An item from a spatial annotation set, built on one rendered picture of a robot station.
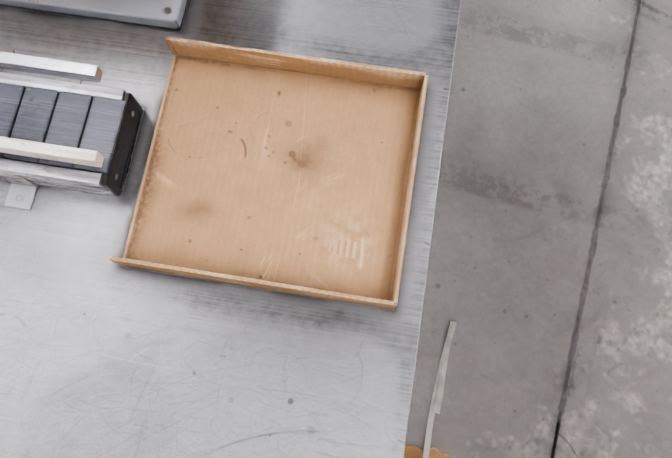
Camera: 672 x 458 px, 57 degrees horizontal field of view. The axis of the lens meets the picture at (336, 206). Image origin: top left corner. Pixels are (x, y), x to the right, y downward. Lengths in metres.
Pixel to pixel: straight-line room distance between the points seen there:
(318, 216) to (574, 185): 1.07
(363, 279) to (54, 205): 0.36
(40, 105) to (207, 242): 0.23
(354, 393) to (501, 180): 1.04
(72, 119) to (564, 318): 1.21
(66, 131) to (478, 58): 1.23
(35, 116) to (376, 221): 0.39
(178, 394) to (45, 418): 0.14
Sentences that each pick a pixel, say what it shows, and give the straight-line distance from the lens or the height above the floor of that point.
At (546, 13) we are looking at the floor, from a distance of 1.85.
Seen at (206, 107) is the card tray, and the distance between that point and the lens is 0.75.
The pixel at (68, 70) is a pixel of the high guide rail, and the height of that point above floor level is 0.96.
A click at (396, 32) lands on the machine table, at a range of 0.78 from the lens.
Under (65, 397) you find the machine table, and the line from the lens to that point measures 0.73.
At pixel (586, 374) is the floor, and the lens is 1.60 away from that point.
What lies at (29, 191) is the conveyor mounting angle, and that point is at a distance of 0.78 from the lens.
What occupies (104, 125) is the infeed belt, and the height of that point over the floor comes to 0.88.
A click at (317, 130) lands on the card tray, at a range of 0.72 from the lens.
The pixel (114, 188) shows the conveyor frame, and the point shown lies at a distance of 0.72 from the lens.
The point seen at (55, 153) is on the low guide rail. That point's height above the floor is 0.91.
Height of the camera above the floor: 1.50
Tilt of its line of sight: 75 degrees down
